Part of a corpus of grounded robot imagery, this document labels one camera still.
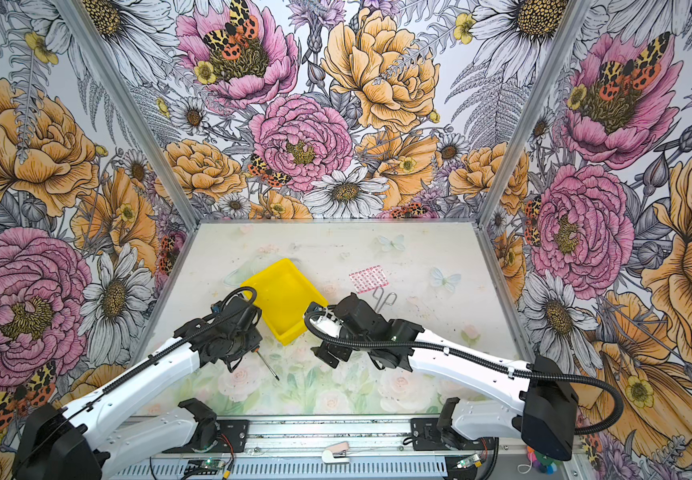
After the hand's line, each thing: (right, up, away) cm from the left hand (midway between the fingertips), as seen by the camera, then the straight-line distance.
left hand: (251, 349), depth 82 cm
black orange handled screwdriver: (+2, 0, -1) cm, 2 cm away
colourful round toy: (+72, -23, -12) cm, 77 cm away
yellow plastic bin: (+4, +12, +19) cm, 23 cm away
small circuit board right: (+55, -23, -11) cm, 61 cm away
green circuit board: (-7, -24, -11) cm, 27 cm away
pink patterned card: (+33, +17, +23) cm, 43 cm away
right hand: (+22, +5, -7) cm, 23 cm away
